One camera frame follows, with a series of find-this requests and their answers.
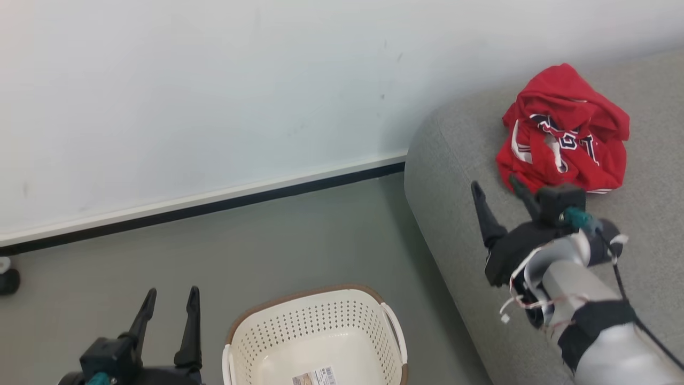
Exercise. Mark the printed label sticker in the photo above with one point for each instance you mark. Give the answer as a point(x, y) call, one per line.
point(315, 377)

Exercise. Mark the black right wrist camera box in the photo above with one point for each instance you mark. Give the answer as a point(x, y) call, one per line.
point(556, 200)

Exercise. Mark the red jersey with white trim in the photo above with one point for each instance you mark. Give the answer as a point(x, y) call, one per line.
point(561, 112)

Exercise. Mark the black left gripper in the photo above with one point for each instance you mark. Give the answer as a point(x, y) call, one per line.
point(160, 377)

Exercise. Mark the cream perforated laundry basket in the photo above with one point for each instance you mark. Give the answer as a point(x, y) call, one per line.
point(320, 331)

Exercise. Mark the teal right camera connector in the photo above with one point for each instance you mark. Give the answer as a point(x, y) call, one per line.
point(580, 218)

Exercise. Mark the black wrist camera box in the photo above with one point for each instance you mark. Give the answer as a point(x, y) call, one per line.
point(556, 200)
point(109, 355)

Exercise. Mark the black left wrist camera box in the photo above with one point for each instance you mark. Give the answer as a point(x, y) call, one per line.
point(109, 355)

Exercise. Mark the teal left camera connector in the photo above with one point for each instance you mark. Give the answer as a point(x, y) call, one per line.
point(99, 379)

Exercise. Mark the black and white caster wheel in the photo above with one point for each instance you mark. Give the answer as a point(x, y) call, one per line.
point(8, 278)

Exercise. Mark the white and black baseboard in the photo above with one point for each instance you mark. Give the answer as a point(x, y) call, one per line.
point(214, 200)

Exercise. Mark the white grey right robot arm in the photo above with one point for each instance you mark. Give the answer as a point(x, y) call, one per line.
point(598, 321)

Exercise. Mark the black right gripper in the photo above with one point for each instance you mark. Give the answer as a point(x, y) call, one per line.
point(515, 251)

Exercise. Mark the teal camera connector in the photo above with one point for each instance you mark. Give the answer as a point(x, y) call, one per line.
point(99, 379)
point(580, 218)

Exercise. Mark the grey fabric sofa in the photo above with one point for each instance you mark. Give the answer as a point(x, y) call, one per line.
point(459, 176)

